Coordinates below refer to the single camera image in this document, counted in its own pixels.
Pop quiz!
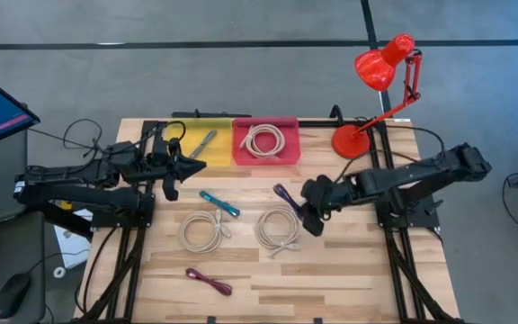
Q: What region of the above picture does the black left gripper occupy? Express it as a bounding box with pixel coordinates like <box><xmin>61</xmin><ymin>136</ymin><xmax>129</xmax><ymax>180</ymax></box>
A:
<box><xmin>149</xmin><ymin>138</ymin><xmax>207</xmax><ymax>203</ymax></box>

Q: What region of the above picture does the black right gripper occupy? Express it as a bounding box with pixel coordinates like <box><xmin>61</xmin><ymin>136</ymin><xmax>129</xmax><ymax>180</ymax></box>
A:
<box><xmin>300</xmin><ymin>175</ymin><xmax>348</xmax><ymax>239</ymax></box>

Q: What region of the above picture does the purple cable tie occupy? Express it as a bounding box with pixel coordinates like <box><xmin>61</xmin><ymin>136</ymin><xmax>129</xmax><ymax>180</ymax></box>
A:
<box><xmin>272</xmin><ymin>183</ymin><xmax>308</xmax><ymax>222</ymax></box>

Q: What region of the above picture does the grey braided cable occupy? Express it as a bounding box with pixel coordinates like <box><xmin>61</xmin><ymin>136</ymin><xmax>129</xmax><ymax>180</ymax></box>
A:
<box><xmin>188</xmin><ymin>129</ymin><xmax>219</xmax><ymax>159</ymax></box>

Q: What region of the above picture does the teal braided cable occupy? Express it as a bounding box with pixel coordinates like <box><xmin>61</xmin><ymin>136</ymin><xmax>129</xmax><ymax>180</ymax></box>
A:
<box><xmin>198</xmin><ymin>189</ymin><xmax>241</xmax><ymax>218</ymax></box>

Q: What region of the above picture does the beige cable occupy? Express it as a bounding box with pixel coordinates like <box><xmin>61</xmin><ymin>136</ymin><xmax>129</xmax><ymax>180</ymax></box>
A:
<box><xmin>255</xmin><ymin>206</ymin><xmax>302</xmax><ymax>259</ymax></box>
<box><xmin>178</xmin><ymin>209</ymin><xmax>234</xmax><ymax>254</ymax></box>
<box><xmin>239</xmin><ymin>123</ymin><xmax>286</xmax><ymax>160</ymax></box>

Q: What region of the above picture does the yellow plastic bin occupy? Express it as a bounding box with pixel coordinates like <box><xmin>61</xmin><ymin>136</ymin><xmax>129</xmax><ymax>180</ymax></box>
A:
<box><xmin>163</xmin><ymin>117</ymin><xmax>235</xmax><ymax>168</ymax></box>

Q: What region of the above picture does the pink plastic bin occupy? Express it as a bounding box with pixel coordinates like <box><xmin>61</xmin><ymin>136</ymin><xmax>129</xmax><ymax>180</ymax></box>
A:
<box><xmin>231</xmin><ymin>116</ymin><xmax>302</xmax><ymax>167</ymax></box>

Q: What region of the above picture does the black flat bar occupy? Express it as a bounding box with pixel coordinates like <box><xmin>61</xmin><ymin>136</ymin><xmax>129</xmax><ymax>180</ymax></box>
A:
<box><xmin>171</xmin><ymin>109</ymin><xmax>252</xmax><ymax>120</ymax></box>

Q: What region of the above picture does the red desk lamp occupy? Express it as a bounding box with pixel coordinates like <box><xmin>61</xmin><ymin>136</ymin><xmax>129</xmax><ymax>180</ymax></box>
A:
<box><xmin>330</xmin><ymin>33</ymin><xmax>424</xmax><ymax>160</ymax></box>

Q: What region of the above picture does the black curved clamp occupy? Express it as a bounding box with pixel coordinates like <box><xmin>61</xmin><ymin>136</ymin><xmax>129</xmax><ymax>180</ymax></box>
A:
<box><xmin>328</xmin><ymin>103</ymin><xmax>346</xmax><ymax>125</ymax></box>

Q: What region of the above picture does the white paper sheet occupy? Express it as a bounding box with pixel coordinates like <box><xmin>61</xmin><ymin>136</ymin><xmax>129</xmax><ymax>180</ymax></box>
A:
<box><xmin>54</xmin><ymin>200</ymin><xmax>93</xmax><ymax>270</ymax></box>

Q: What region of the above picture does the grey side desk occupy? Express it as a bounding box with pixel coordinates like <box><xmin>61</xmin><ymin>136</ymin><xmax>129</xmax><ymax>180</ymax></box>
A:
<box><xmin>0</xmin><ymin>130</ymin><xmax>48</xmax><ymax>324</ymax></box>

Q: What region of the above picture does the black computer mouse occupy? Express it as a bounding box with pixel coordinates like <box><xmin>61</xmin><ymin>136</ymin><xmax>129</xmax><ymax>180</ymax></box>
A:
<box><xmin>0</xmin><ymin>272</ymin><xmax>32</xmax><ymax>320</ymax></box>

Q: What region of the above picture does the black aluminium rig frame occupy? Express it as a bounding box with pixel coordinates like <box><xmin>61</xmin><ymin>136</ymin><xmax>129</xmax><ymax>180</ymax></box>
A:
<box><xmin>73</xmin><ymin>107</ymin><xmax>465</xmax><ymax>324</ymax></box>

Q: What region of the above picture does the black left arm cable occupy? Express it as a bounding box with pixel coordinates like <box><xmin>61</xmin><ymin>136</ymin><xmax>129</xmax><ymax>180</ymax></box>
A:
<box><xmin>27</xmin><ymin>117</ymin><xmax>188</xmax><ymax>181</ymax></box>

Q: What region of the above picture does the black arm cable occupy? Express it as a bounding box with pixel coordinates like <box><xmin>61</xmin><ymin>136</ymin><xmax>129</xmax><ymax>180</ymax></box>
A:
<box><xmin>27</xmin><ymin>117</ymin><xmax>188</xmax><ymax>181</ymax></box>
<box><xmin>333</xmin><ymin>124</ymin><xmax>447</xmax><ymax>184</ymax></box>

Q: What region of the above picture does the magenta braided cable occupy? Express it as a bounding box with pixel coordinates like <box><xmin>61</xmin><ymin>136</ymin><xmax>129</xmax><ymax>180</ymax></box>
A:
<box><xmin>184</xmin><ymin>267</ymin><xmax>234</xmax><ymax>297</ymax></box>

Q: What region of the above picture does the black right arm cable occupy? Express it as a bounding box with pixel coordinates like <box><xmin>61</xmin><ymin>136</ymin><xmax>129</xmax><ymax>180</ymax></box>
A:
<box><xmin>333</xmin><ymin>124</ymin><xmax>447</xmax><ymax>184</ymax></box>

